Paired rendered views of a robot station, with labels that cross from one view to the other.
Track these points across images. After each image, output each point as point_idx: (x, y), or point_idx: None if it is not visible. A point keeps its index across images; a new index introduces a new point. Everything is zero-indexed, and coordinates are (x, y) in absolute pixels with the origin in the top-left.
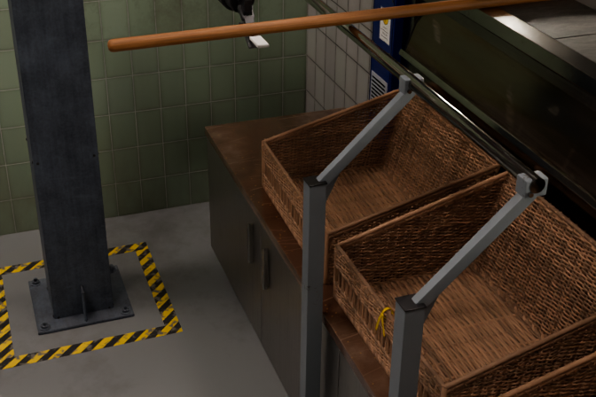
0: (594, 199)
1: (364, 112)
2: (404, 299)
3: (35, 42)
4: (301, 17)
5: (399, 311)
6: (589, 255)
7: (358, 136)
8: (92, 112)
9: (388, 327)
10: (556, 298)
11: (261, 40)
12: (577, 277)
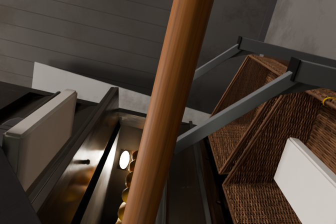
0: (204, 209)
1: None
2: (239, 40)
3: None
4: (133, 175)
5: (244, 37)
6: (241, 213)
7: (231, 106)
8: None
9: (334, 101)
10: (286, 221)
11: (300, 197)
12: (260, 215)
